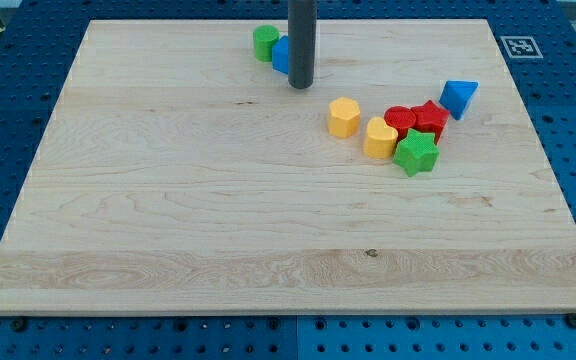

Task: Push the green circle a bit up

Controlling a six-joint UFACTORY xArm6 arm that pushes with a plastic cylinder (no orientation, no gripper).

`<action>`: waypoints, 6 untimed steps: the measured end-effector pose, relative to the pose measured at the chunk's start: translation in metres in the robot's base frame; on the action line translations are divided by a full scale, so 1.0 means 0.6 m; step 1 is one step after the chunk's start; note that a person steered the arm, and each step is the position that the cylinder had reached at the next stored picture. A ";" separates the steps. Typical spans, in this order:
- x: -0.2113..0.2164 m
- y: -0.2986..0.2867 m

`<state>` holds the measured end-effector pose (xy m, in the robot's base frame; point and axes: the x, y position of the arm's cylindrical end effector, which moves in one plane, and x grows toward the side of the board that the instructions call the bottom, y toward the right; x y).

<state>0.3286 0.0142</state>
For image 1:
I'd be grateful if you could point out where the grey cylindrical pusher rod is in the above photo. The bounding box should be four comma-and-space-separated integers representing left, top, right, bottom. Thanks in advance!
288, 0, 317, 90

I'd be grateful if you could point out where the yellow hexagon block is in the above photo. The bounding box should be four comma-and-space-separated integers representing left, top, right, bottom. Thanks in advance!
327, 97, 361, 139

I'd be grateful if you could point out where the green cylinder block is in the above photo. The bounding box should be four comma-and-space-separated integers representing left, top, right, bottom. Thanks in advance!
252, 24, 280, 62

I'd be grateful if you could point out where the wooden board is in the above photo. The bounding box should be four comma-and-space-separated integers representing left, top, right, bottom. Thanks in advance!
0, 19, 576, 316

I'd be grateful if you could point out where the red star block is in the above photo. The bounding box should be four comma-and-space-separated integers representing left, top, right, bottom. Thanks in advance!
411, 100, 450, 144

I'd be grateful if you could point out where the yellow heart block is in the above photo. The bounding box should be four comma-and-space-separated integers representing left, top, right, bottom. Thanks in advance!
363, 117, 399, 159

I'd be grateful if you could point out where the blue cube block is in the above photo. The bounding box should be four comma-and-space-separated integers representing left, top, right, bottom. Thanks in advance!
272, 36, 289, 74

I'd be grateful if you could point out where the white fiducial marker tag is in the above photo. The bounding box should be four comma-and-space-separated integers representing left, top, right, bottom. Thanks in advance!
500, 36, 543, 59

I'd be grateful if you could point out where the blue triangle block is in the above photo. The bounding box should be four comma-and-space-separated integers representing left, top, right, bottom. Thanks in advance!
439, 80, 479, 120

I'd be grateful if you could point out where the red cylinder block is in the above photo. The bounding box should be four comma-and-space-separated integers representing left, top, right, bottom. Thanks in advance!
384, 106, 417, 141

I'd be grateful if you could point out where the green star block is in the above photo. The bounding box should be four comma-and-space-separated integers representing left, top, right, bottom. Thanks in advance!
392, 129, 440, 177

